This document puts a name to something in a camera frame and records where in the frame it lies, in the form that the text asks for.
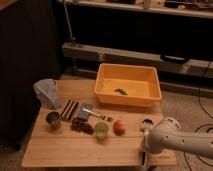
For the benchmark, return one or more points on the wooden folding table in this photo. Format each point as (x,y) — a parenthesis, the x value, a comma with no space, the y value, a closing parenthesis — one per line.
(99,144)

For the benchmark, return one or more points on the orange fruit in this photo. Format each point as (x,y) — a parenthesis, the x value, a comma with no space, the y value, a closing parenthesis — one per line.
(119,127)

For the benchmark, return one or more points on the small metal cup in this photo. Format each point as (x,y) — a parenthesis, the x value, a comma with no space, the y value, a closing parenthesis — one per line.
(53,119)

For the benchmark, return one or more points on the small wooden handled brush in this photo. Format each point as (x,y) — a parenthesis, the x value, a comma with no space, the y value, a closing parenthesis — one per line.
(103,117)

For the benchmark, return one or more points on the dark debris in tray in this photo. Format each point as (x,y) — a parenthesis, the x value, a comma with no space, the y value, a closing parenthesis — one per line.
(121,91)

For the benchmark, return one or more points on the striped brown block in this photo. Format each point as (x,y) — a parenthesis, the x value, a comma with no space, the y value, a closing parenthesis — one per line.
(69,110)

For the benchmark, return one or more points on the orange plastic tray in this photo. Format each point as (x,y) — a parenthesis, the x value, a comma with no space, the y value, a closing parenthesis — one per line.
(140,82)

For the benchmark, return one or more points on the metal shelf rack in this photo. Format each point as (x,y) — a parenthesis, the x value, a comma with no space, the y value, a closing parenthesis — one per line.
(181,43)

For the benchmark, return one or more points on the grey blue sponge block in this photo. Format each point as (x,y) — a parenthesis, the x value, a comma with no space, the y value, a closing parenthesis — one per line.
(83,113)

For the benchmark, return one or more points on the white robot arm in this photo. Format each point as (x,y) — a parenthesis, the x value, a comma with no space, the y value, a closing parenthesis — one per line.
(167,135)

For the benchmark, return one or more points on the green plastic cup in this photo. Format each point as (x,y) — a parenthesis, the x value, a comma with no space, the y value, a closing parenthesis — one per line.
(101,130)

